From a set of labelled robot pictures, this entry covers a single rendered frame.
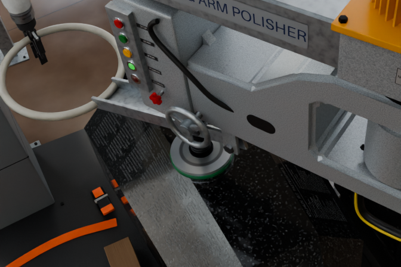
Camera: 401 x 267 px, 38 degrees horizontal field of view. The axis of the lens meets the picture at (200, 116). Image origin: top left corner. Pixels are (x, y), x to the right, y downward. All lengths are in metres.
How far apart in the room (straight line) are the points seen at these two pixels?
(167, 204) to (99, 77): 1.68
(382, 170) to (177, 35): 0.57
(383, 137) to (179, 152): 0.89
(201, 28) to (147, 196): 0.81
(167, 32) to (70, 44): 2.47
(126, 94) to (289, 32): 1.06
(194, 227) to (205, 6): 0.87
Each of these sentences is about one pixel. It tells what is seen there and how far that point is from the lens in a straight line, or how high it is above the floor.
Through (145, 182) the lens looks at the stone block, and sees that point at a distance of 2.14.
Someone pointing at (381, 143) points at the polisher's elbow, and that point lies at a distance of 1.33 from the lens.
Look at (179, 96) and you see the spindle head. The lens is 1.61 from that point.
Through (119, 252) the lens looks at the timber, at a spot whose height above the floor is 0.13.
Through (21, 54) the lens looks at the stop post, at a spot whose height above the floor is 0.01.
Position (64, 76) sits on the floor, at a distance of 3.68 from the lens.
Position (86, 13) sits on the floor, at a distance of 4.09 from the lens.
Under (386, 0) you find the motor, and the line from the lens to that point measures 1.06.
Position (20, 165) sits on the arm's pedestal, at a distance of 2.81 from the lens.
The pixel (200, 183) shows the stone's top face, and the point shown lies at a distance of 1.95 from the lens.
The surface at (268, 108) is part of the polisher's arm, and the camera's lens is 1.42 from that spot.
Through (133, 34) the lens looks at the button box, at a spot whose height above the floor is 1.45.
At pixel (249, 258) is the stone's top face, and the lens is 1.80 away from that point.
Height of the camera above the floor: 2.42
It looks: 49 degrees down
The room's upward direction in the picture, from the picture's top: 11 degrees counter-clockwise
